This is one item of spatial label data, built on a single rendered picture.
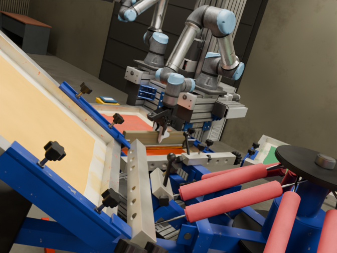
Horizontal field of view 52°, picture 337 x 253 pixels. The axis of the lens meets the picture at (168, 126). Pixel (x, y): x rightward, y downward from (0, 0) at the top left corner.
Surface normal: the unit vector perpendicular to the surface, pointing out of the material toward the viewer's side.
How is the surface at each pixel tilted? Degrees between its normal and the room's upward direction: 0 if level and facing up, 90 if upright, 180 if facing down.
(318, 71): 90
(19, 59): 90
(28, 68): 90
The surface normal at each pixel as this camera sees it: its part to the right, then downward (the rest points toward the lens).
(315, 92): -0.64, 0.07
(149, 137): 0.57, 0.40
